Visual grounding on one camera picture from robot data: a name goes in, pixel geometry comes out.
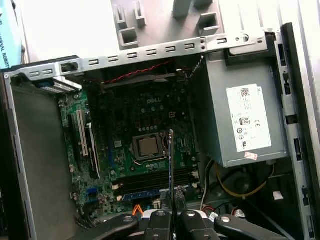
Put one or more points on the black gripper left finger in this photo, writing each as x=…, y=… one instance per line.
x=160, y=225

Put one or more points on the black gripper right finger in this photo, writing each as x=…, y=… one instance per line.
x=192, y=225

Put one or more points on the green RAM stick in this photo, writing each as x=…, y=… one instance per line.
x=171, y=162

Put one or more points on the installed RAM stick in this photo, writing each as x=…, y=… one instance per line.
x=150, y=193

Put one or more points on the RAM slot black clips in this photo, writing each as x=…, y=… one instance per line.
x=150, y=187

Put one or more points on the RAM slot white clips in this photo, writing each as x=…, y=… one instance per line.
x=150, y=181

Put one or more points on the blue board header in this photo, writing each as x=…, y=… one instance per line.
x=92, y=195

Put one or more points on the green motherboard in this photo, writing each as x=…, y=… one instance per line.
x=120, y=160

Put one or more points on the silver CPU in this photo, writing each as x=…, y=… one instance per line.
x=149, y=147

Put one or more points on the metal socket cover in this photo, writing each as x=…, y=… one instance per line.
x=136, y=147

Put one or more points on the CPU socket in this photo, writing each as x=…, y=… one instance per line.
x=163, y=140

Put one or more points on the grey power supply unit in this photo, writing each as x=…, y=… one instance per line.
x=225, y=112

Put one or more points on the black expansion slot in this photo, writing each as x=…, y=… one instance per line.
x=73, y=142

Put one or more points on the white expansion slot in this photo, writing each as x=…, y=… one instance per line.
x=82, y=132

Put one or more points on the black open PC case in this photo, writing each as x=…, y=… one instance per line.
x=160, y=48

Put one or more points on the grey parts rack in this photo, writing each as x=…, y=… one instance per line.
x=160, y=30

